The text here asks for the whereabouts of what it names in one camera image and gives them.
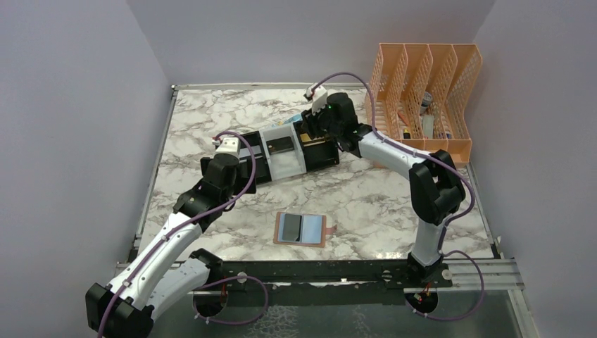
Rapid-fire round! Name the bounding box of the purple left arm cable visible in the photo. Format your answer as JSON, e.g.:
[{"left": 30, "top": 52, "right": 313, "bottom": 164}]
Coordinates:
[{"left": 96, "top": 130, "right": 258, "bottom": 338}]

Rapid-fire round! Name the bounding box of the black credit card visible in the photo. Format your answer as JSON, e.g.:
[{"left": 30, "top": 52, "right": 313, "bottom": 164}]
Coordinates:
[{"left": 266, "top": 137, "right": 295, "bottom": 155}]

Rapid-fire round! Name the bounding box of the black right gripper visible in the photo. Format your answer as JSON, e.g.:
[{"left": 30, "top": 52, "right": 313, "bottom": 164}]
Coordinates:
[{"left": 301, "top": 100, "right": 341, "bottom": 141}]

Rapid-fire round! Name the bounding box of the white tray bin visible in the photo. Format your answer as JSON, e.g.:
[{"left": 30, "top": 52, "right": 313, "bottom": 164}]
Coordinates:
[{"left": 259, "top": 124, "right": 306, "bottom": 181}]

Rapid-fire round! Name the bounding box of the peach plastic file organizer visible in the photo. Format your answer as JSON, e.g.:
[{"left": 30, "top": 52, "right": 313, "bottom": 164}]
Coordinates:
[{"left": 364, "top": 43, "right": 482, "bottom": 168}]

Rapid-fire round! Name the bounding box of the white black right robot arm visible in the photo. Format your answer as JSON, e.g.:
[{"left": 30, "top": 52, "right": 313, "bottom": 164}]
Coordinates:
[{"left": 301, "top": 89, "right": 466, "bottom": 287}]

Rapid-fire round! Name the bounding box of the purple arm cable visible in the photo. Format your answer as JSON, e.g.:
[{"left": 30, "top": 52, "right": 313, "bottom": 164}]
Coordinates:
[
  {"left": 96, "top": 130, "right": 258, "bottom": 338},
  {"left": 308, "top": 71, "right": 486, "bottom": 322}
]

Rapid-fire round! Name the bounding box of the brown leather card holder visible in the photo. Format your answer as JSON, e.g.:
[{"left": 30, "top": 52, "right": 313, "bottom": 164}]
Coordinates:
[{"left": 273, "top": 212, "right": 338, "bottom": 247}]

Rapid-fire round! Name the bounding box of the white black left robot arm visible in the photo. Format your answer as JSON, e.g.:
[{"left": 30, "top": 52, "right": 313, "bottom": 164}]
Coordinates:
[{"left": 85, "top": 146, "right": 257, "bottom": 337}]

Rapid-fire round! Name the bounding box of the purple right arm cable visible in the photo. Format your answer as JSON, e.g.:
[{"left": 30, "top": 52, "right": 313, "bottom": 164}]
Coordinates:
[{"left": 308, "top": 71, "right": 486, "bottom": 322}]

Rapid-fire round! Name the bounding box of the dark card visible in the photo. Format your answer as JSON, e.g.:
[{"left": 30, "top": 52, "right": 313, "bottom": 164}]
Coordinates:
[{"left": 279, "top": 213, "right": 303, "bottom": 242}]

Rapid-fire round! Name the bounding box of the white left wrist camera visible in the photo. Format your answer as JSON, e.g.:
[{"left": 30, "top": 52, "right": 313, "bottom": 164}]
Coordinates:
[{"left": 212, "top": 137, "right": 241, "bottom": 159}]

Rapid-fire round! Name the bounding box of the blue packaged tool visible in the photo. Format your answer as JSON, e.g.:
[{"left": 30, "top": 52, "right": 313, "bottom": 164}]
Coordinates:
[{"left": 272, "top": 114, "right": 302, "bottom": 127}]

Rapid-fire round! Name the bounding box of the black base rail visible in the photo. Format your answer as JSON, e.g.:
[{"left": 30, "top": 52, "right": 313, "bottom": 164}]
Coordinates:
[{"left": 189, "top": 249, "right": 453, "bottom": 296}]

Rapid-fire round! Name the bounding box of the gold credit card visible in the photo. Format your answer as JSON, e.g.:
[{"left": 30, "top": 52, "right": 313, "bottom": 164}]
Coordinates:
[{"left": 301, "top": 134, "right": 325, "bottom": 144}]

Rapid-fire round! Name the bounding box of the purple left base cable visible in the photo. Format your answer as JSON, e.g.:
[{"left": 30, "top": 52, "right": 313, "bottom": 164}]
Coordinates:
[{"left": 191, "top": 274, "right": 270, "bottom": 327}]

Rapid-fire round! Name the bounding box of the grey staples box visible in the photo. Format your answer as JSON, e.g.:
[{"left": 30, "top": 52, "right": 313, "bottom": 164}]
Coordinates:
[{"left": 422, "top": 114, "right": 434, "bottom": 139}]

